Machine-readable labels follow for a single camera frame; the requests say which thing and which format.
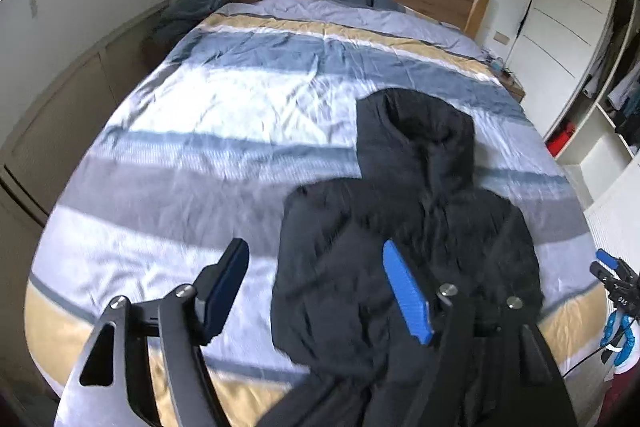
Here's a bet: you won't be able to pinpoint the beige louvred wall cabinet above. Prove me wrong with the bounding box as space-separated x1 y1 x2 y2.
0 0 173 388

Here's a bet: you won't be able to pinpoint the wooden nightstand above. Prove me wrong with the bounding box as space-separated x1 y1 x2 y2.
492 67 527 104

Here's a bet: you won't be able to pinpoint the white wardrobe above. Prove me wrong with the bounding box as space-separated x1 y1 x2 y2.
505 0 640 208

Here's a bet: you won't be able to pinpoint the blue pillow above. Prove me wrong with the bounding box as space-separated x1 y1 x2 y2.
372 0 463 30

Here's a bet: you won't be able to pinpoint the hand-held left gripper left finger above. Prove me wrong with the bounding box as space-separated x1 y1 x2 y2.
52 237 251 427

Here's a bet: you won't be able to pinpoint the grey-blue folded blanket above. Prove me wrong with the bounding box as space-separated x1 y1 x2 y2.
150 0 230 50

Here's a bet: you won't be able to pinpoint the hanging clothes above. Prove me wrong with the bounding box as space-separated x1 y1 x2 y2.
582 22 640 158

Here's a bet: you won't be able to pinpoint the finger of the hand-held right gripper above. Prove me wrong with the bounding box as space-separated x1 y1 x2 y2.
590 261 615 284
596 249 622 271

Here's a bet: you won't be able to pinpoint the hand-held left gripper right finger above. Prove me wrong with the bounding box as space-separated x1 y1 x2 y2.
382 239 578 427

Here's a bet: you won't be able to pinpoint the striped duvet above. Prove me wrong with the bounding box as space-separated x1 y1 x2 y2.
22 0 613 427

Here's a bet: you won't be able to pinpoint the black cable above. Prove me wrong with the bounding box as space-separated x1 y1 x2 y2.
560 341 621 380

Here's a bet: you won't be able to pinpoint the red canister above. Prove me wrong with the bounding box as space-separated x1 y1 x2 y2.
546 119 573 158

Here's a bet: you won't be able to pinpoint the black puffer jacket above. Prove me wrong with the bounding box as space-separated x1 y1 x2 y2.
257 88 546 427

